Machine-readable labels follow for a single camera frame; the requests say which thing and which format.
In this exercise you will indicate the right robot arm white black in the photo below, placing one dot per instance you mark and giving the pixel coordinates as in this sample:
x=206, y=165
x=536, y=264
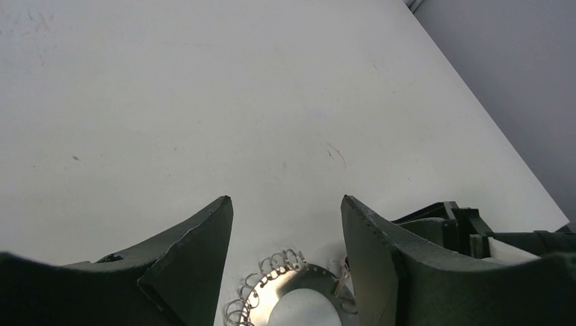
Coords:
x=537, y=243

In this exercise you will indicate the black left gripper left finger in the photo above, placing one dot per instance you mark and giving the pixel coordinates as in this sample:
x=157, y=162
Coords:
x=172, y=278

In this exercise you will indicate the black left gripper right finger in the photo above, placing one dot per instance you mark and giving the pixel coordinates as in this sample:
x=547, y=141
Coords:
x=400, y=278

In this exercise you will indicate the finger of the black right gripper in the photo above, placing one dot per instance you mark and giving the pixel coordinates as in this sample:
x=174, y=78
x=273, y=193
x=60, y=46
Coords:
x=436, y=210

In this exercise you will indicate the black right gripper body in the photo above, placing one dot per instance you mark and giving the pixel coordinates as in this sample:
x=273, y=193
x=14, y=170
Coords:
x=465, y=232

